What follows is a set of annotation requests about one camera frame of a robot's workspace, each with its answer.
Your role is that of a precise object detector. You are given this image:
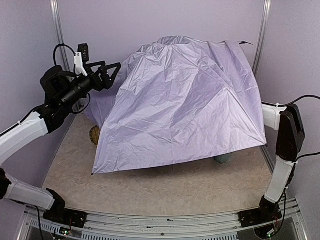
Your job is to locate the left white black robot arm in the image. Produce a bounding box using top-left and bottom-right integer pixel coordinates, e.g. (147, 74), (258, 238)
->
(0, 61), (122, 211)

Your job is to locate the left aluminium frame post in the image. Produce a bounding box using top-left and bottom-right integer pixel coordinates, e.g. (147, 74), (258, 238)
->
(50, 0), (71, 72)

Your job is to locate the aluminium frame post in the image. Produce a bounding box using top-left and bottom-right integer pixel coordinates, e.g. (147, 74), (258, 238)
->
(50, 0), (71, 72)
(252, 0), (272, 76)

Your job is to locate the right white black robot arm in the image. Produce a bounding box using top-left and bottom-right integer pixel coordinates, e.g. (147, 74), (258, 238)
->
(259, 103), (306, 214)

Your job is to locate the right aluminium frame post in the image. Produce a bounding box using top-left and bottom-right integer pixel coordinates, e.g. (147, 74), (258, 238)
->
(252, 0), (272, 76)

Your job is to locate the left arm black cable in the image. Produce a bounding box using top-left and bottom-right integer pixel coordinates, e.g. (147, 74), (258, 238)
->
(52, 43), (91, 115)

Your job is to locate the lavender folding umbrella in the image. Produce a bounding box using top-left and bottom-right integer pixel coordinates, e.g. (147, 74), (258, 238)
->
(85, 36), (267, 174)

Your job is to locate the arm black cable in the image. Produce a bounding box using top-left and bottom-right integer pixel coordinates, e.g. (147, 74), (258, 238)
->
(261, 94), (320, 161)
(52, 43), (91, 115)

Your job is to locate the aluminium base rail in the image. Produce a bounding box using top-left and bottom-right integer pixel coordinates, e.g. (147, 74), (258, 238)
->
(17, 198), (310, 240)

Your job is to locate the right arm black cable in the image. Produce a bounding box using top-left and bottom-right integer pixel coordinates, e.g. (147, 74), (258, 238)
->
(261, 94), (320, 161)

